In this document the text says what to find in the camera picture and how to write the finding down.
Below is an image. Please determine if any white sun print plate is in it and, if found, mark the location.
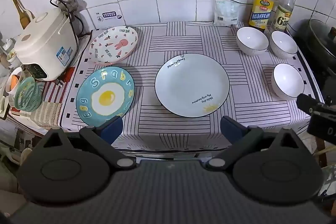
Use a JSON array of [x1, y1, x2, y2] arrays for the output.
[[154, 53, 230, 118]]

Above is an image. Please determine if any pink bunny print plate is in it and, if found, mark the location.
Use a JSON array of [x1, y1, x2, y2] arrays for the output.
[[88, 26, 139, 65]]

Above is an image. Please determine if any white salt bag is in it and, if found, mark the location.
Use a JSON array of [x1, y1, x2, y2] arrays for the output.
[[214, 0, 242, 28]]

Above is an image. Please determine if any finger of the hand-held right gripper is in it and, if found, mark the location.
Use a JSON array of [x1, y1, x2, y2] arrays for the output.
[[297, 93, 327, 117]]

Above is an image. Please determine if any blue fried egg plate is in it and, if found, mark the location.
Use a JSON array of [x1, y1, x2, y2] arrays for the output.
[[76, 67, 135, 127]]

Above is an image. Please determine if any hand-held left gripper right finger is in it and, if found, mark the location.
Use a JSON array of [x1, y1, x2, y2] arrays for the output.
[[206, 115, 307, 171]]

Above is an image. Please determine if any wooden spatula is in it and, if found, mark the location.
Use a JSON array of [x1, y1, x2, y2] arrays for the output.
[[4, 0, 33, 29]]

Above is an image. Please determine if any glass wok lid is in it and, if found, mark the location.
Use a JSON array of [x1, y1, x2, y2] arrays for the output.
[[308, 19, 336, 60]]

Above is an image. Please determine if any black rice cooker cord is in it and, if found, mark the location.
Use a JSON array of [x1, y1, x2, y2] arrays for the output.
[[50, 0, 84, 39]]

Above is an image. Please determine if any beige knitted cloth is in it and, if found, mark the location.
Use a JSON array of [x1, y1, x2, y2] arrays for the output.
[[10, 101, 64, 133]]

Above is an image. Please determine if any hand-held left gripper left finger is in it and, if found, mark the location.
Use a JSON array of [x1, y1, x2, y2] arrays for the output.
[[35, 116, 137, 169]]

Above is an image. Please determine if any white container with orange contents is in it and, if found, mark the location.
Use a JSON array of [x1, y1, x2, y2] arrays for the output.
[[5, 67, 25, 102]]

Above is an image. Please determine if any dark wok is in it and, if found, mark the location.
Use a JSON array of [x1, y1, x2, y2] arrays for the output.
[[293, 19, 336, 76]]

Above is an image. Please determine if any clear vinegar bottle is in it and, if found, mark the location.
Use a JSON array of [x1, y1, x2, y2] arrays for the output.
[[270, 0, 298, 32]]

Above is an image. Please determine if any white wall sticker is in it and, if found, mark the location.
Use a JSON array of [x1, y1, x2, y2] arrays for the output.
[[95, 10, 123, 22]]

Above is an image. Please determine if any white rice cooker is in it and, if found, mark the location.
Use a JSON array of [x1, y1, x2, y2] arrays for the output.
[[14, 7, 79, 81]]

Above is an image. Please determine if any striped white tablecloth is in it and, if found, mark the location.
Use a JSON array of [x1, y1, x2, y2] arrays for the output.
[[59, 21, 324, 159]]

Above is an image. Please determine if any red striped cloth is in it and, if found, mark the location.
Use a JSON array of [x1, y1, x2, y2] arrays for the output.
[[42, 67, 76, 104]]

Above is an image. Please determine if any white ribbed bowl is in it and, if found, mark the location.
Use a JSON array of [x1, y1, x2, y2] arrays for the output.
[[270, 30, 298, 59], [271, 63, 305, 101], [236, 27, 269, 56]]

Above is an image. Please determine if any yellow label cooking wine bottle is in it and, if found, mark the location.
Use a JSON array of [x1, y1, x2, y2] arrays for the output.
[[248, 0, 276, 32]]

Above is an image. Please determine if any green plastic basket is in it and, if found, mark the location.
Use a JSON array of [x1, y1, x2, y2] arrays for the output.
[[14, 76, 44, 111]]

